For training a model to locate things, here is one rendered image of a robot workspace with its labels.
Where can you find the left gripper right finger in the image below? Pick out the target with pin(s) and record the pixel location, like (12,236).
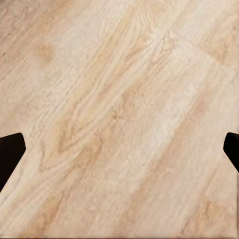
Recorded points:
(231,148)

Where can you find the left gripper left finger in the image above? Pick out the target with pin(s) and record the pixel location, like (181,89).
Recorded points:
(12,149)

